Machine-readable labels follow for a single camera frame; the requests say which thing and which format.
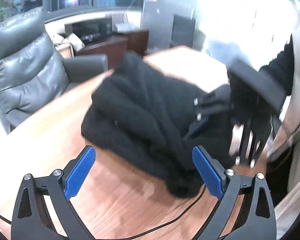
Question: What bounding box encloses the dark wood cabinet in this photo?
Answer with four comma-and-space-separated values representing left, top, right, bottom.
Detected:
75, 29, 149, 69

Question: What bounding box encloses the thin black cable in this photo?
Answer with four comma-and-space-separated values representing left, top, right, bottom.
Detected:
0, 184, 208, 240

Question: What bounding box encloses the grey metal cabinet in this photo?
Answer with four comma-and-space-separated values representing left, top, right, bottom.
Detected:
141, 0, 194, 53

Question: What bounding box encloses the black fleece jacket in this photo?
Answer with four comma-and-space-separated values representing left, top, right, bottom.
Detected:
81, 52, 235, 198

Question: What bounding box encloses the grey leather armchair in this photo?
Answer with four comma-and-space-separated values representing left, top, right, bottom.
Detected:
0, 7, 108, 133

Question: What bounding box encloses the right forearm black sleeve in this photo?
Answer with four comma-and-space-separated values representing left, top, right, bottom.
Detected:
259, 35, 294, 96

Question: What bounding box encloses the black microwave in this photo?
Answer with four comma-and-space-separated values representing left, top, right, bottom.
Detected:
72, 18, 112, 43

